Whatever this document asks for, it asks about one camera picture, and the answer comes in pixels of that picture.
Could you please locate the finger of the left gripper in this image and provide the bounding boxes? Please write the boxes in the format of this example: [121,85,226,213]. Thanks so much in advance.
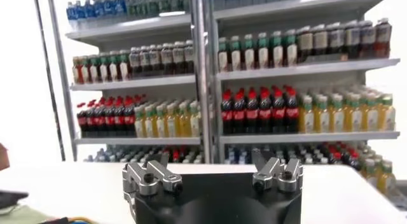
[0,192,30,211]

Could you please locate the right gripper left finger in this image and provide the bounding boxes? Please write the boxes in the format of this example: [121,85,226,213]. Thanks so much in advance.
[122,151,184,197]

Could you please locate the dark drink bottle beige label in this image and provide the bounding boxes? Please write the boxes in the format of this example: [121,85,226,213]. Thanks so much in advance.
[359,20,376,59]
[312,24,329,62]
[327,22,344,61]
[297,25,314,63]
[343,20,361,60]
[374,17,392,59]

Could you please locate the dark tea bottle green cap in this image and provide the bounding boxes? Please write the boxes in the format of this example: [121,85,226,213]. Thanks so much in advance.
[230,36,242,72]
[257,32,270,69]
[99,53,110,83]
[89,55,100,83]
[218,37,230,73]
[272,31,284,69]
[72,56,83,85]
[244,34,255,71]
[109,52,120,82]
[284,29,298,67]
[81,55,92,84]
[119,51,130,81]

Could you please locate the brown cardboard box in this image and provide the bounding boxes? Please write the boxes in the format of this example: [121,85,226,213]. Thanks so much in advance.
[0,143,10,171]

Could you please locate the cola bottle red cap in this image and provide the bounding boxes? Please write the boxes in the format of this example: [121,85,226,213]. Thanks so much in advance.
[104,98,116,137]
[123,96,136,137]
[272,88,286,134]
[233,90,246,134]
[113,97,125,137]
[77,101,88,137]
[246,88,259,134]
[285,88,300,133]
[259,88,272,134]
[85,100,97,137]
[221,90,234,134]
[94,99,106,137]

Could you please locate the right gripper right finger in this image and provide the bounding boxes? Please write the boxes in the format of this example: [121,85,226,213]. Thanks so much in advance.
[251,148,305,193]

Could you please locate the dark drink bottle blue label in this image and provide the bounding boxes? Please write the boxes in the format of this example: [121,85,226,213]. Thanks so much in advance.
[172,41,186,75]
[149,44,162,76]
[129,47,141,78]
[184,39,195,74]
[139,46,151,77]
[161,43,174,76]

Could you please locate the light green polo shirt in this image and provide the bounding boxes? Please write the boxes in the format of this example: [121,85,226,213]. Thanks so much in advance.
[0,205,53,224]

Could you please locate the grey metal shelf rack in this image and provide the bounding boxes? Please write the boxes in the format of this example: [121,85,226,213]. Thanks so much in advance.
[46,0,210,164]
[203,0,401,181]

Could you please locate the yellow juice bottle green cap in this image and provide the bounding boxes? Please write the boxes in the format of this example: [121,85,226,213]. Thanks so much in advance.
[361,94,379,132]
[378,94,396,132]
[190,101,202,138]
[155,104,167,138]
[144,104,156,138]
[134,106,146,138]
[166,103,178,138]
[329,94,345,133]
[177,102,190,138]
[345,94,362,133]
[299,96,315,134]
[314,95,330,133]

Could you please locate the thin black slanted pole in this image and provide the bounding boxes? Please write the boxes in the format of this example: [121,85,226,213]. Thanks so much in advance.
[31,0,67,162]

